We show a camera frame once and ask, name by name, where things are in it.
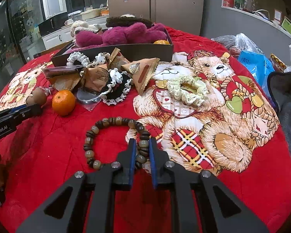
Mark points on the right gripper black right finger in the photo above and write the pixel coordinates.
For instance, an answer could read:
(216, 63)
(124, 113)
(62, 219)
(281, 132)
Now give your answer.
(200, 202)

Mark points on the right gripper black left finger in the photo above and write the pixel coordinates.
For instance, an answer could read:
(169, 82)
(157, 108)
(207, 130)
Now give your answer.
(85, 202)

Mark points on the brown capybara toy keychain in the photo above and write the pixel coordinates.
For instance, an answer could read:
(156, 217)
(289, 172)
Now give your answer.
(37, 96)

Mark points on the orange tangerine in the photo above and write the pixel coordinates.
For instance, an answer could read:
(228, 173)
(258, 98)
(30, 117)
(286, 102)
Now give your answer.
(63, 102)

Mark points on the white crochet scrunchie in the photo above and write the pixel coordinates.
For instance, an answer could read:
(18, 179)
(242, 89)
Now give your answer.
(78, 56)

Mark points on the black white lace scrunchie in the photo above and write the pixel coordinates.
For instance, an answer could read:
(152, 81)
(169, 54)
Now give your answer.
(118, 87)

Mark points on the brown triangular snack packet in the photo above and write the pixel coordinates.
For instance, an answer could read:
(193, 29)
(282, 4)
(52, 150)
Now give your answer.
(141, 72)

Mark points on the dark chocolate bar wrapper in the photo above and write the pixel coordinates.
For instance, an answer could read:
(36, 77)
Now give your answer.
(50, 72)

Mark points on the red bear print tablecloth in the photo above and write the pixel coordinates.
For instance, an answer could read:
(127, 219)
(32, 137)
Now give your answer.
(235, 134)

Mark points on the white kitchen cabinet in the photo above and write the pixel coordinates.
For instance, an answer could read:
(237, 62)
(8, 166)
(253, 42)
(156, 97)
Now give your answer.
(63, 34)

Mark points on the black microwave oven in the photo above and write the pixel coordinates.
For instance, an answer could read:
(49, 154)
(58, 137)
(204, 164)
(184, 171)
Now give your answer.
(53, 23)

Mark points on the cream green scrunchie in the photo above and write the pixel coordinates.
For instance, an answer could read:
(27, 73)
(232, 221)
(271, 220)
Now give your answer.
(189, 90)

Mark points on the white plush bunny toy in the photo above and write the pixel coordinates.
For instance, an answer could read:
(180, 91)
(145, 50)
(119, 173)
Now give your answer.
(78, 26)

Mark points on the small brown snack packet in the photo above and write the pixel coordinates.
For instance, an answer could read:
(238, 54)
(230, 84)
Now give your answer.
(116, 60)

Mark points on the cream plastic basin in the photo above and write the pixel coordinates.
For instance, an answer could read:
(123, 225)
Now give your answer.
(89, 14)

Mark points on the grey black cloth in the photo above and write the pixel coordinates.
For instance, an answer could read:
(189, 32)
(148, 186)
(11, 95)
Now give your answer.
(279, 86)

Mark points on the dark cardboard box tray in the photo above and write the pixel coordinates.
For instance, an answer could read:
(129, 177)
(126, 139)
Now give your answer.
(132, 52)

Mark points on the blue plastic bag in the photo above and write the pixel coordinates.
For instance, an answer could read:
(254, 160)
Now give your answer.
(259, 66)

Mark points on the dark brown fuzzy scrunchie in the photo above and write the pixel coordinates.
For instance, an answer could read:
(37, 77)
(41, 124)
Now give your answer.
(125, 21)

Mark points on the clear plastic bag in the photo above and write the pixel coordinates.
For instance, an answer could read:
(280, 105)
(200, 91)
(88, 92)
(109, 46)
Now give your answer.
(235, 44)

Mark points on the magenta plush bear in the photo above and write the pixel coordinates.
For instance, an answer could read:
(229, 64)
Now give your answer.
(137, 33)

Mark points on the tangerine in box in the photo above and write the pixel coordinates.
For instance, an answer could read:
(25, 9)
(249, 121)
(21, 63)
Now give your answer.
(162, 42)

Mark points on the silver double door refrigerator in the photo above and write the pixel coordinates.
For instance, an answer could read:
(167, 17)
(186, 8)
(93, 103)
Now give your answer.
(185, 15)

